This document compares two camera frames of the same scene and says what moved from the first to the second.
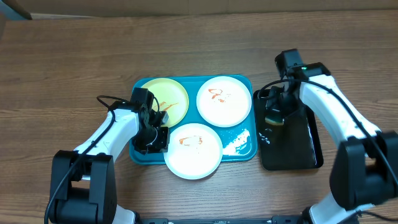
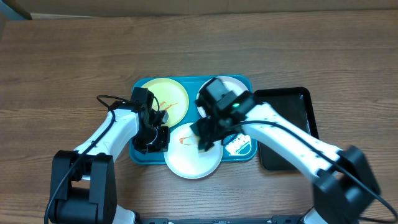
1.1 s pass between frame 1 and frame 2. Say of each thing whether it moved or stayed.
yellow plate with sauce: stayed
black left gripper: stayed
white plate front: stayed
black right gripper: moved
